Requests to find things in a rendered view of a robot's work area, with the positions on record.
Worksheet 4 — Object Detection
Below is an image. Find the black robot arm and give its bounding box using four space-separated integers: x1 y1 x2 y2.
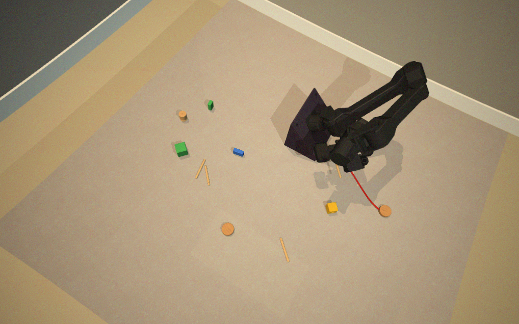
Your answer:
305 61 429 173

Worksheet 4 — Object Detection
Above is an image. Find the yellow wooden block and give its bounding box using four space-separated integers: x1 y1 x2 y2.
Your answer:
326 202 338 214

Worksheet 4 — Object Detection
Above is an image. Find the small blue block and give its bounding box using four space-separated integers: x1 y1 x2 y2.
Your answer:
233 148 244 157

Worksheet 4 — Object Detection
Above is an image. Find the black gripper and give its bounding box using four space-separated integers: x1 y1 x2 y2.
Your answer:
313 138 373 163

